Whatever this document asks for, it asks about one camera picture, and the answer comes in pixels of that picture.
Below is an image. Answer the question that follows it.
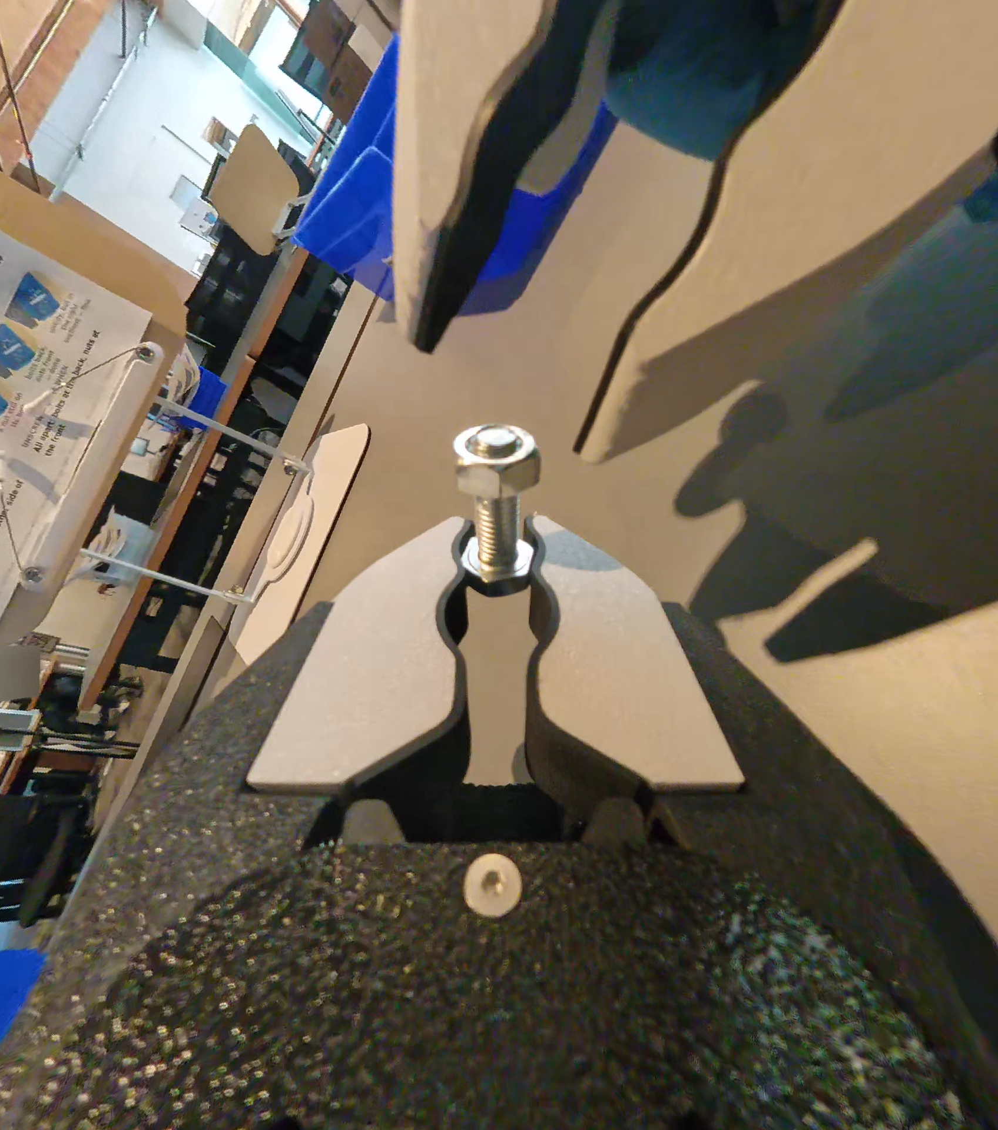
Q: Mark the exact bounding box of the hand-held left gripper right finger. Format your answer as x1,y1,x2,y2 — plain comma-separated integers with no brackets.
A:
527,516,745,791

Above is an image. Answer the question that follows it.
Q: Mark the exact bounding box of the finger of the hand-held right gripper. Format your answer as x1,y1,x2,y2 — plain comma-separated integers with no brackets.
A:
391,0,559,356
572,0,998,466

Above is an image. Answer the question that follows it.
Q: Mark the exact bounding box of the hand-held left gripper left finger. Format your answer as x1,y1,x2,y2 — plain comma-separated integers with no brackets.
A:
247,516,467,793

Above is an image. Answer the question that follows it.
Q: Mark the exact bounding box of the steel bolt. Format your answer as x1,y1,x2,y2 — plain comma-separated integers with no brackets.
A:
462,428,537,584

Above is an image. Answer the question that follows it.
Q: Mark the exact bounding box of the wooden document board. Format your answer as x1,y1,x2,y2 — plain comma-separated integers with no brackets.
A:
209,124,301,257

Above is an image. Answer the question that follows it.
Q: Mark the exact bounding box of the instruction sheet on clipboard stand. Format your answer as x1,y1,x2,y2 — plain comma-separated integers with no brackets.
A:
0,132,191,646

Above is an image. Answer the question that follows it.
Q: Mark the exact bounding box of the printed instruction sheet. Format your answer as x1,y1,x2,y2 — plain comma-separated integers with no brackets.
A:
0,194,154,641

